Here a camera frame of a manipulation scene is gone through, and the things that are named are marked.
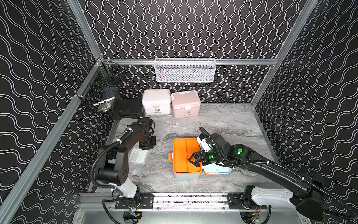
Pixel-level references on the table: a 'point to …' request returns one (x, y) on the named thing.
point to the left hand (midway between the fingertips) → (151, 145)
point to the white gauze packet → (138, 155)
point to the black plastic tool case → (128, 108)
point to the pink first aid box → (186, 104)
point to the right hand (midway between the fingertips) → (195, 157)
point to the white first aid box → (156, 101)
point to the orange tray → (183, 148)
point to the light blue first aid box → (209, 168)
